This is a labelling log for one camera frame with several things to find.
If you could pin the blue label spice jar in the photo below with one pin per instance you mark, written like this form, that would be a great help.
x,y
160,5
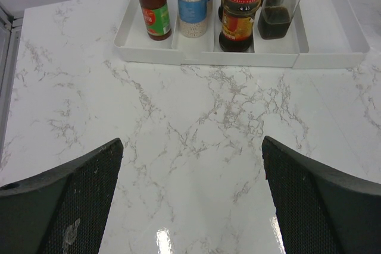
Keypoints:
x,y
192,17

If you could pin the left aluminium frame post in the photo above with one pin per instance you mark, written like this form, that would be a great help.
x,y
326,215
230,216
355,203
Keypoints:
x,y
11,27

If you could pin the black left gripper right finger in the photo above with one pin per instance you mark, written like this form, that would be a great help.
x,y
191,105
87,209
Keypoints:
x,y
320,209

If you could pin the red lid sauce jar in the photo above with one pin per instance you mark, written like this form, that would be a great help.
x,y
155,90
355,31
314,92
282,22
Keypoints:
x,y
237,24

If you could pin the white compartment organizer tray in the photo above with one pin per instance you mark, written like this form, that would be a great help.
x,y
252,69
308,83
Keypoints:
x,y
308,34

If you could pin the round glass oil bottle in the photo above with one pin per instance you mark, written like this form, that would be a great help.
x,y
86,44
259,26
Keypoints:
x,y
276,7

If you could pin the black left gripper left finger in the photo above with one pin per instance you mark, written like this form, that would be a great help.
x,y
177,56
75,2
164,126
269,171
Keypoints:
x,y
64,209

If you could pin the green label sauce bottle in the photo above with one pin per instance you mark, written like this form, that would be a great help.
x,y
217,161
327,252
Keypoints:
x,y
154,7

